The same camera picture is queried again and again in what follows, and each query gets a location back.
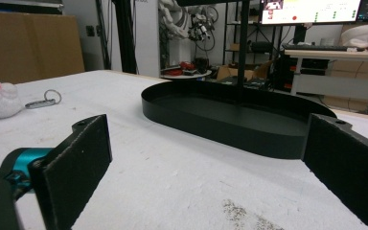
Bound round white table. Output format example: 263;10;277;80
160;69;213;81

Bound black frame post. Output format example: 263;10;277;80
113;0;138;75

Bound brown cardboard sheet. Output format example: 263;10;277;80
0;11;86;84

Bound wide computer monitor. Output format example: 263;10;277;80
259;0;362;25

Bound black keyboard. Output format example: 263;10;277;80
282;42;349;53

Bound white round plush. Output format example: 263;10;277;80
339;23;368;50

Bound open cardboard box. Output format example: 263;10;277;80
216;60;272;81

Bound wooden desk white legs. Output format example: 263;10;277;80
284;47;368;101

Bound black metal shelf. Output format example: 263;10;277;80
223;0;284;66

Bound large cardboard box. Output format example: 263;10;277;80
322;60;368;112

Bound white table mat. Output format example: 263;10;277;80
0;70;368;230

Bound black oval tray hanger stand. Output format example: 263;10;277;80
141;0;338;160

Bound silver carabiner key ring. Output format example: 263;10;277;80
24;89;62;110

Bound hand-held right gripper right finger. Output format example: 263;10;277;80
301;112;368;230

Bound plush toy keychain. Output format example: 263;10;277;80
0;80;24;120

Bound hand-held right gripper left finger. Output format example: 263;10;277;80
28;114;113;230

